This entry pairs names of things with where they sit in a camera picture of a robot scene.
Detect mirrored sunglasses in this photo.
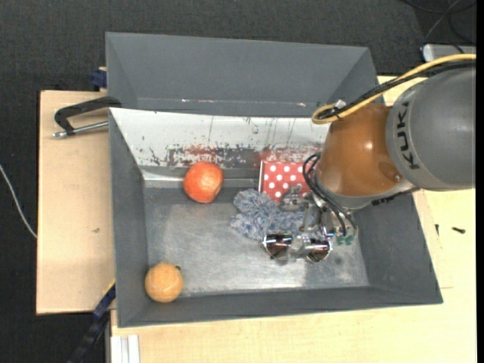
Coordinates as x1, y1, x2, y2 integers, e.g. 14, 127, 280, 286
262, 232, 333, 265

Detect blue and white fluffy cloth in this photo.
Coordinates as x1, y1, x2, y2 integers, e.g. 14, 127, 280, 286
230, 188, 306, 244

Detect red box with white dots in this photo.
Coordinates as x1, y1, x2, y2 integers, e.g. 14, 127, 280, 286
258, 160, 315, 203

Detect red-orange ball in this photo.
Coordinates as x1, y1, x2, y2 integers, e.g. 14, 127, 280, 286
182, 160, 225, 204

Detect yellow-orange ball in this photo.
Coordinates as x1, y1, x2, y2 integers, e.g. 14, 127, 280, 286
144, 262, 185, 303

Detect grey metal bin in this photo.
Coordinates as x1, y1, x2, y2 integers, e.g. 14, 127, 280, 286
104, 31, 444, 328

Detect pale wood board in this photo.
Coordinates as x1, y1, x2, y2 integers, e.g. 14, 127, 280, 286
36, 88, 118, 315

